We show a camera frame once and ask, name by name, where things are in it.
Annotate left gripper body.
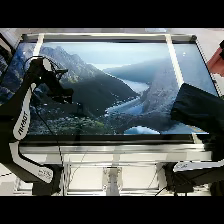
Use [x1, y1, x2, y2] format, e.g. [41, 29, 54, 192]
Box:
[46, 86, 76, 105]

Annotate blue jeans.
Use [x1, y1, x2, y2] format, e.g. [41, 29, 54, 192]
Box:
[170, 82, 224, 138]

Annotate red garment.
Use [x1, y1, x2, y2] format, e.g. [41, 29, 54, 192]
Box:
[206, 46, 224, 77]

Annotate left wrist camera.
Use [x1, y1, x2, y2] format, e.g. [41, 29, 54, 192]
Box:
[49, 67, 70, 81]

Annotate black cable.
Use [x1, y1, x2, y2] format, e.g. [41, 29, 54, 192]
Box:
[32, 105, 66, 189]

